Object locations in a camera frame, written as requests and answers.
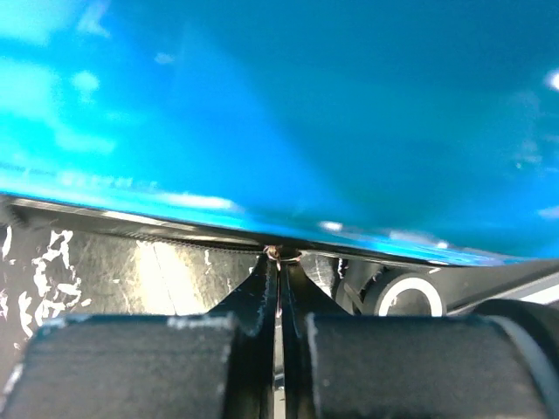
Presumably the blue suitcase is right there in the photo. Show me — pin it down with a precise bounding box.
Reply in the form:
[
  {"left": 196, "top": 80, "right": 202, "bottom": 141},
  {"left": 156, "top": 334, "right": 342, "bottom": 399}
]
[{"left": 0, "top": 0, "right": 559, "bottom": 318}]

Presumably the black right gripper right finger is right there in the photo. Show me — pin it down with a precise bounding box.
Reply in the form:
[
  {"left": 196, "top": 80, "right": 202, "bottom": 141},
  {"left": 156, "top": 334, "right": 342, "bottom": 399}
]
[{"left": 280, "top": 264, "right": 558, "bottom": 418}]

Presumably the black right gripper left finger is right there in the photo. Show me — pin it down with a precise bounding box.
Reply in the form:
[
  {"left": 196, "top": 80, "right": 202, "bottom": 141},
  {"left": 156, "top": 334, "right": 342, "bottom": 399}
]
[{"left": 1, "top": 257, "right": 277, "bottom": 418}]

